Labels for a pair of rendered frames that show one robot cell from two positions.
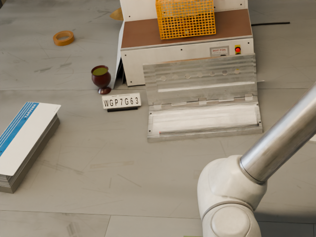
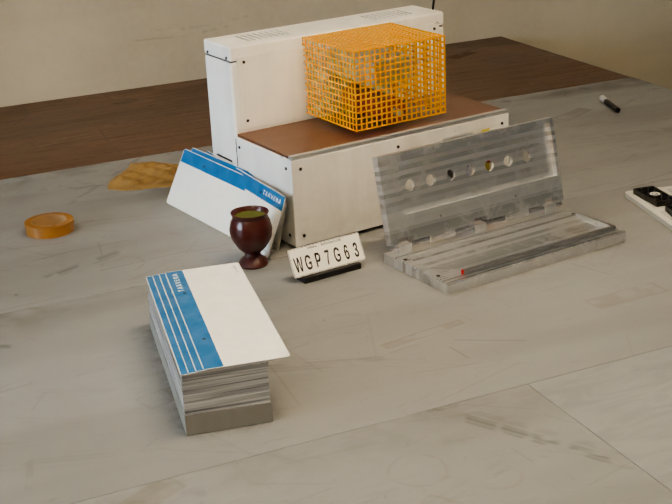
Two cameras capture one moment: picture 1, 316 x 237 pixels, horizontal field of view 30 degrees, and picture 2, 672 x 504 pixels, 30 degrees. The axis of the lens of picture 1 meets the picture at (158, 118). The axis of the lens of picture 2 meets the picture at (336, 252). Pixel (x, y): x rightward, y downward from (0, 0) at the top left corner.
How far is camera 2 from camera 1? 1.69 m
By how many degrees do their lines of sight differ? 39
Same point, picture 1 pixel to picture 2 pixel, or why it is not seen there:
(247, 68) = (540, 149)
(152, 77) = (394, 183)
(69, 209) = (434, 402)
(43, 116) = (223, 281)
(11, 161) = (253, 342)
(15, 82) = (19, 298)
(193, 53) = not seen: hidden behind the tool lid
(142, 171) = (497, 325)
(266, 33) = not seen: hidden behind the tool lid
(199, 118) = (503, 245)
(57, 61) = (80, 255)
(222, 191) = not seen: outside the picture
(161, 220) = (629, 362)
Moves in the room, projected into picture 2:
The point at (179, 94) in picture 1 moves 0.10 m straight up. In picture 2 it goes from (443, 213) to (442, 165)
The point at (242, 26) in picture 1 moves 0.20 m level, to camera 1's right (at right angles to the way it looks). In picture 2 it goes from (469, 104) to (529, 87)
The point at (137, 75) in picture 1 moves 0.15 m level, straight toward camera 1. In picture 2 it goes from (317, 219) to (368, 236)
